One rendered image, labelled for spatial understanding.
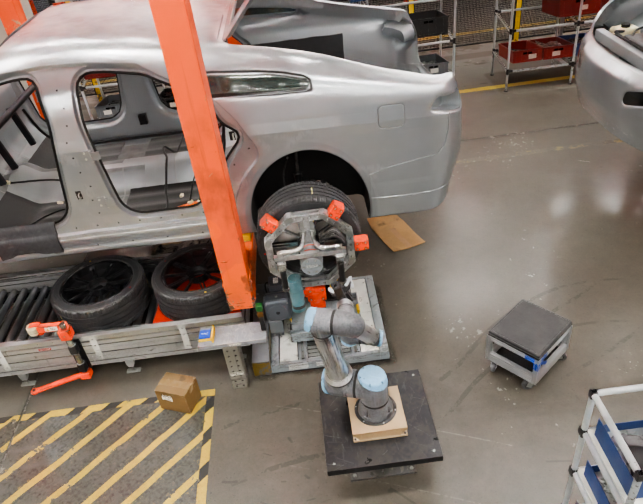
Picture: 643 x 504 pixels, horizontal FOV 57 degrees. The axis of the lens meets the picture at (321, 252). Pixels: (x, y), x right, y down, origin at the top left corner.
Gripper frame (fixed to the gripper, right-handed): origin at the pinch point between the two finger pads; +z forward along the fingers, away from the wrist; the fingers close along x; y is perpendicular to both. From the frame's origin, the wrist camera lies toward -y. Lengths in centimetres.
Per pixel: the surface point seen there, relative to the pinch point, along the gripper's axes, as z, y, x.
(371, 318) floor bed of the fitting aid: 48, 74, -10
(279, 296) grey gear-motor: 45, 19, -53
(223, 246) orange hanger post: 20, -46, -50
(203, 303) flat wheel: 43, -6, -97
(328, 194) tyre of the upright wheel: 42, -31, 15
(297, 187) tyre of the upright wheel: 49, -42, 0
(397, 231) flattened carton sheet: 161, 91, 25
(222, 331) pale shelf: 13, 1, -84
